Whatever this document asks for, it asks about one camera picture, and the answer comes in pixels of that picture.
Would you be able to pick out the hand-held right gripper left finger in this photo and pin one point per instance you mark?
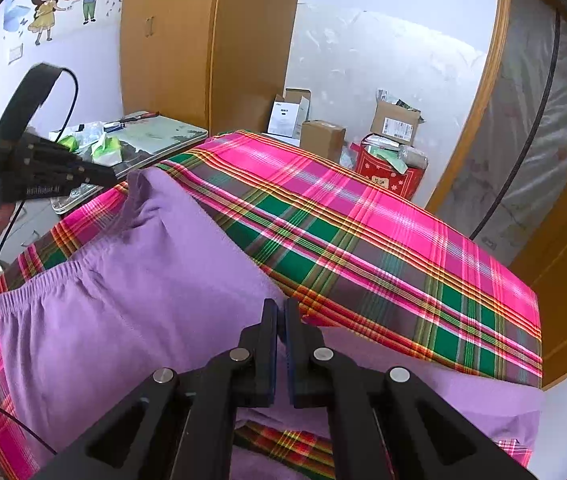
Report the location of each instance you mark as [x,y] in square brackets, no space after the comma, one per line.
[272,342]

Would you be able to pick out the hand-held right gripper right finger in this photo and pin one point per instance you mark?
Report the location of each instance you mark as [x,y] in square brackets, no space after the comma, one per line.
[289,342]

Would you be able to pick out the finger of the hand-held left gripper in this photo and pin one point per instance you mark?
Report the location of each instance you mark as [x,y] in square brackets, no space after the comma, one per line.
[95,176]

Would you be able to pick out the purple pants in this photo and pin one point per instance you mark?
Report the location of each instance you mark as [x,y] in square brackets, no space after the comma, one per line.
[138,285]

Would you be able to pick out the green tissue pack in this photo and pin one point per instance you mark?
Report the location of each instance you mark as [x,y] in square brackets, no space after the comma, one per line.
[69,144]
[108,149]

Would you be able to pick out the grey folding table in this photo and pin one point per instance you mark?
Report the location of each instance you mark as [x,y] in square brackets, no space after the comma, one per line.
[163,132]

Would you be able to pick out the pink plaid blanket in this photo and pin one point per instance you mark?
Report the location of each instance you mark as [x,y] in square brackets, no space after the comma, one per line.
[363,240]

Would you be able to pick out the wooden wardrobe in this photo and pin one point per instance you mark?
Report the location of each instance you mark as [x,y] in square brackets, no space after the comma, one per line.
[178,35]

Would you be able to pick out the red gift bag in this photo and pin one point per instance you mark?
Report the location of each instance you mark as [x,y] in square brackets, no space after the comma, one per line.
[388,172]

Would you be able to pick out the white cardboard box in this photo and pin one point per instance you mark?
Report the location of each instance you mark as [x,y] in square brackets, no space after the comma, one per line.
[286,117]

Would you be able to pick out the small brown cardboard box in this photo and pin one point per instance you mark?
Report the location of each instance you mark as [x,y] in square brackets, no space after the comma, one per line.
[323,142]

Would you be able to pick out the open brown cardboard box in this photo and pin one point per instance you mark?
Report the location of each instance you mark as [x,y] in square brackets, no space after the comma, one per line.
[396,125]

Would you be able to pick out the wooden door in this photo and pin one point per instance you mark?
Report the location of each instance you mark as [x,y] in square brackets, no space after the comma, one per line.
[563,285]

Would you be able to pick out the white wall socket plate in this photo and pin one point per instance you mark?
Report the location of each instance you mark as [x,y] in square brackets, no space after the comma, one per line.
[15,54]

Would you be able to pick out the cartoon wall sticker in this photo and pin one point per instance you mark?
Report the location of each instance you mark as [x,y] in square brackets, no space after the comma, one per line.
[45,5]

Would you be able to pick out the wooden door frame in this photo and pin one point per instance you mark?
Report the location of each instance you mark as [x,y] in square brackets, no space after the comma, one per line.
[483,85]

